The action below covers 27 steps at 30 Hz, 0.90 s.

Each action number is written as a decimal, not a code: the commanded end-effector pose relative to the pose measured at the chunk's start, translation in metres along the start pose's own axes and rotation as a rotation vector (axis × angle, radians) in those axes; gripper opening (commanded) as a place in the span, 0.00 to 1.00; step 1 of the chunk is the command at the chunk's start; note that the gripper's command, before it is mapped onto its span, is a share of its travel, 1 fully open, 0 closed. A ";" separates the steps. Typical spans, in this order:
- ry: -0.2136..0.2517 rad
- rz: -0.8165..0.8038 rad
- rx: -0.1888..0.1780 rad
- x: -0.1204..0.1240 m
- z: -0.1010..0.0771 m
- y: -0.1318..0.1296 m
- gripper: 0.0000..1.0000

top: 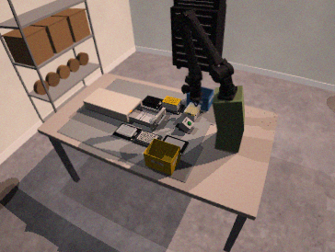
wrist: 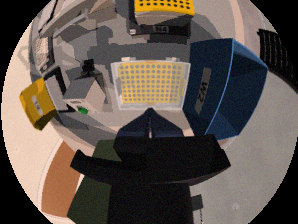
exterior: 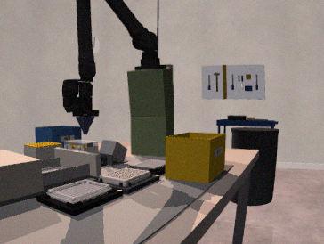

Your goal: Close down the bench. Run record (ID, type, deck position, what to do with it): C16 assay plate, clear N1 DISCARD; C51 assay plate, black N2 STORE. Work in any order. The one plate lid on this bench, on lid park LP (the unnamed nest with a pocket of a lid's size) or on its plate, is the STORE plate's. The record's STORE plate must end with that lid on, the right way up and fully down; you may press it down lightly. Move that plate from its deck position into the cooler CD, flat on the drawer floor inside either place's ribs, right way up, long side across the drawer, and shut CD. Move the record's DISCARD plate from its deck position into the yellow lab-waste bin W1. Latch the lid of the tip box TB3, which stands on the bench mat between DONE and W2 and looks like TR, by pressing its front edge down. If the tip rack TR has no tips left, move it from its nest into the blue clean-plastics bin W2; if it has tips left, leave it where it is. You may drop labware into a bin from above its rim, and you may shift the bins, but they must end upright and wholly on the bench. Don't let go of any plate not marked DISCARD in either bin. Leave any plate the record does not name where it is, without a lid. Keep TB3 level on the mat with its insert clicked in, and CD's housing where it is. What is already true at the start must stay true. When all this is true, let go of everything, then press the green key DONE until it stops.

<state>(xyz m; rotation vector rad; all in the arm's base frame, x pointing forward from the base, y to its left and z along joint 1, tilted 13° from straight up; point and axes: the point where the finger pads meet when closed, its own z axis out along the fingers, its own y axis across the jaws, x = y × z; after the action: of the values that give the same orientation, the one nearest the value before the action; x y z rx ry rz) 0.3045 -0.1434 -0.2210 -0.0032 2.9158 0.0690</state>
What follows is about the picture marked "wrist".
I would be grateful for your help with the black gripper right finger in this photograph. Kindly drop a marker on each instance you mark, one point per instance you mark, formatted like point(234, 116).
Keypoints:
point(163, 128)

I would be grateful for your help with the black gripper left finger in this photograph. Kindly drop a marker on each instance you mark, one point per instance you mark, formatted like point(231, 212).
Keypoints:
point(137, 127)

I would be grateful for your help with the dark blue bin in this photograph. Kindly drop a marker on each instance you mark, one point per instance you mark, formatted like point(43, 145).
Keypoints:
point(212, 73)

